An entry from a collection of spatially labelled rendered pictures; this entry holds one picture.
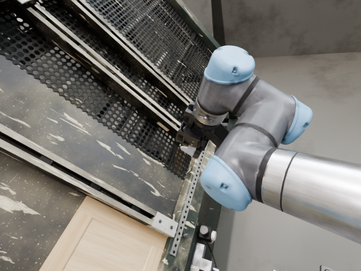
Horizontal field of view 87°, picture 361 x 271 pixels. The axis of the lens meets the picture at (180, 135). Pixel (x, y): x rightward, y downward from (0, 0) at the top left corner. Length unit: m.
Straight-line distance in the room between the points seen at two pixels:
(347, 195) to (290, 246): 1.65
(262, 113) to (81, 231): 0.72
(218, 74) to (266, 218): 1.67
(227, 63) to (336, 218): 0.23
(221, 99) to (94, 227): 0.68
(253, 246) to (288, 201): 1.60
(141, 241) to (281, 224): 1.28
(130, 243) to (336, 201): 0.78
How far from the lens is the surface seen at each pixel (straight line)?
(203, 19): 3.18
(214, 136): 0.46
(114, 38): 1.13
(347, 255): 1.95
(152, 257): 0.96
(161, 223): 0.90
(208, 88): 0.35
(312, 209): 0.24
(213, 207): 1.75
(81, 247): 0.84
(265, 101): 0.33
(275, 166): 0.24
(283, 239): 1.87
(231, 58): 0.34
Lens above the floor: 1.80
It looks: 45 degrees down
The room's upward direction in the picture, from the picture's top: 23 degrees counter-clockwise
